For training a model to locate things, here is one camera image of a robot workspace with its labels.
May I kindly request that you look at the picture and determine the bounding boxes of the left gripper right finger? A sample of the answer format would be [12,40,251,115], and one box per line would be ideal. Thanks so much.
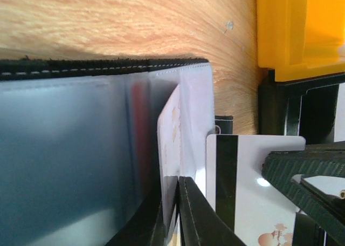
[178,176,245,246]

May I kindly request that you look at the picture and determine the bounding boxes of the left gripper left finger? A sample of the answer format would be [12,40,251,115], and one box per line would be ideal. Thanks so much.
[107,194,165,246]

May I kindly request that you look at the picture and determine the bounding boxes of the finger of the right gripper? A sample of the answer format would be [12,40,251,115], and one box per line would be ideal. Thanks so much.
[261,142,344,245]

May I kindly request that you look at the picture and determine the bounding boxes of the white patterned card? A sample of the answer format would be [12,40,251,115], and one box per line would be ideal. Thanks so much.
[157,85,181,245]
[205,134,306,245]

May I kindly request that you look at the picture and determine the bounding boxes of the black leather card holder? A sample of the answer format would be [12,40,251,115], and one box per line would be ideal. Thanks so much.
[1,58,216,245]

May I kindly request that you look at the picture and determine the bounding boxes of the black bin with teal cards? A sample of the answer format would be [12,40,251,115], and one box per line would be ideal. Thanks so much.
[258,70,344,145]

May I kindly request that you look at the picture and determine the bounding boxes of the dark red card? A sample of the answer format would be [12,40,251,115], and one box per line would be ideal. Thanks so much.
[132,83,147,179]

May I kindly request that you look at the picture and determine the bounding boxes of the yellow bin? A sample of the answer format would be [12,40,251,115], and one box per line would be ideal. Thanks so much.
[257,0,344,82]

